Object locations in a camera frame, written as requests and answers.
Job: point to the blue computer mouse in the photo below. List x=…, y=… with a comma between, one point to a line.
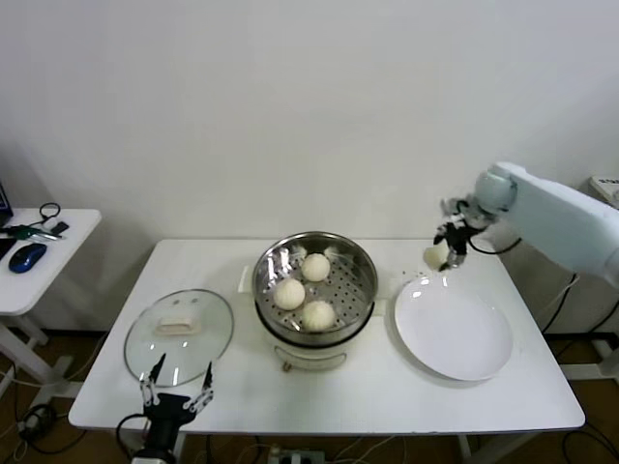
x=26, y=257

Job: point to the small black device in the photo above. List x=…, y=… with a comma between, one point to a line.
x=59, y=226

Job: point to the glass pot lid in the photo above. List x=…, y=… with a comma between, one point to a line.
x=203, y=328

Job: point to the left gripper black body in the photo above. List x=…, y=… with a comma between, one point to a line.
x=167, y=415

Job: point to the white cabinet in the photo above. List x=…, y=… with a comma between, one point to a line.
x=607, y=188

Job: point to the steel steamer basket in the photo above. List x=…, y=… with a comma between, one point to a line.
x=348, y=299

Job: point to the white power strip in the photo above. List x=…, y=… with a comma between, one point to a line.
x=297, y=455

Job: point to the white rectangular table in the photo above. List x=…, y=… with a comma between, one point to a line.
x=290, y=406

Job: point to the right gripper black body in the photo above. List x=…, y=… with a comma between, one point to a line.
x=457, y=237

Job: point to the white steamed baozi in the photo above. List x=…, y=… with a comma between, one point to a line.
x=433, y=257
x=289, y=294
x=315, y=267
x=318, y=316

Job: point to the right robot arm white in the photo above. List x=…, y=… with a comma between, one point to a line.
x=556, y=227

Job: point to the white round plate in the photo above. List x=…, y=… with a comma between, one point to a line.
x=454, y=333

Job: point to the black flat device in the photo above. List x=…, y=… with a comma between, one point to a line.
x=5, y=247

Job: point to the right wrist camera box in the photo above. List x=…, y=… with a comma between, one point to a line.
x=452, y=208

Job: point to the laptop with blue screen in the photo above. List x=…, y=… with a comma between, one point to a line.
x=4, y=200

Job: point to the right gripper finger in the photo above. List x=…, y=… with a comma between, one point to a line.
x=439, y=234
x=454, y=261

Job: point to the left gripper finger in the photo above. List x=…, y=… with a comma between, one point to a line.
x=205, y=386
x=154, y=374

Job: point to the white side table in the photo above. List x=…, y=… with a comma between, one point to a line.
x=72, y=241

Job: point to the green pen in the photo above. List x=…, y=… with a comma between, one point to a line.
x=29, y=233

